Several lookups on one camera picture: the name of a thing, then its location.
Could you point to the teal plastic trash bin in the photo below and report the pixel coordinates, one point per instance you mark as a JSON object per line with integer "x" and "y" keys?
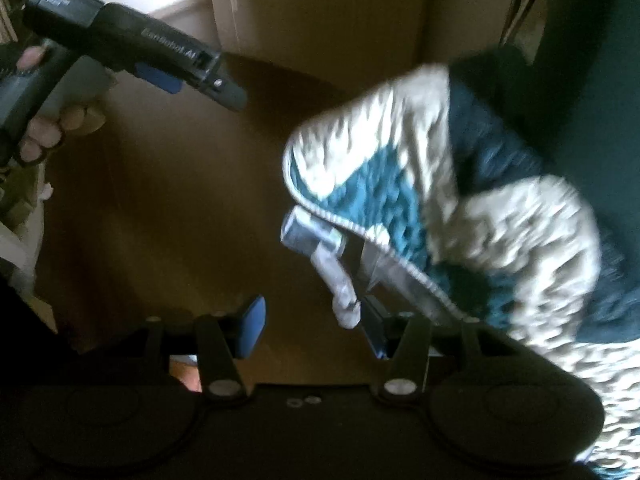
{"x": 587, "y": 83}

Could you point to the person's left hand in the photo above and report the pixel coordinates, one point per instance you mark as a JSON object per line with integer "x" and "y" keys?
{"x": 72, "y": 110}

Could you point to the beige wooden door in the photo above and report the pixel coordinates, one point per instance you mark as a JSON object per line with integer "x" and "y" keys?
{"x": 349, "y": 37}

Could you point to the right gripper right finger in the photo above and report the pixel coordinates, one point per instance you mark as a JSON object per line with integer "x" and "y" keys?
{"x": 403, "y": 339}

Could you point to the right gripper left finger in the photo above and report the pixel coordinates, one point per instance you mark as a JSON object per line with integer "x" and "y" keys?
{"x": 221, "y": 340}

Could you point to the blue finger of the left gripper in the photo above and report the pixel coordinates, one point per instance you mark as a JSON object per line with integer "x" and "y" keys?
{"x": 163, "y": 76}

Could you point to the teal white zigzag quilt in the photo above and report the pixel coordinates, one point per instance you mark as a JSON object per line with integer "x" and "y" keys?
{"x": 430, "y": 177}

